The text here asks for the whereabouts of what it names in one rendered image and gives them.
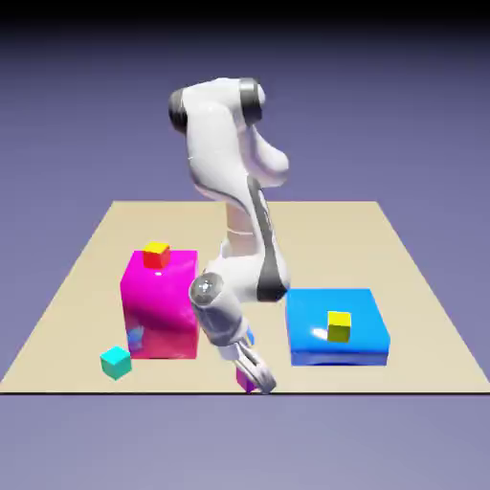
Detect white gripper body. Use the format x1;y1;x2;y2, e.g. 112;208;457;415
233;341;278;394

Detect small magenta cube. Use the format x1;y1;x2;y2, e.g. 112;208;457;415
235;367;256;394

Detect small yellow cube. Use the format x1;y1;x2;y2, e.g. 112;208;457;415
326;310;352;344

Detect small cyan cube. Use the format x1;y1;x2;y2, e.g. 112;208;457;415
100;345;133;381

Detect small red cube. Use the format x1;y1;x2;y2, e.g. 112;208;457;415
142;241;172;270

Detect large blue box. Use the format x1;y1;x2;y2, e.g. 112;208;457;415
284;287;391;368

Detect large magenta box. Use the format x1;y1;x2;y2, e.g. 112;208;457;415
120;249;200;360

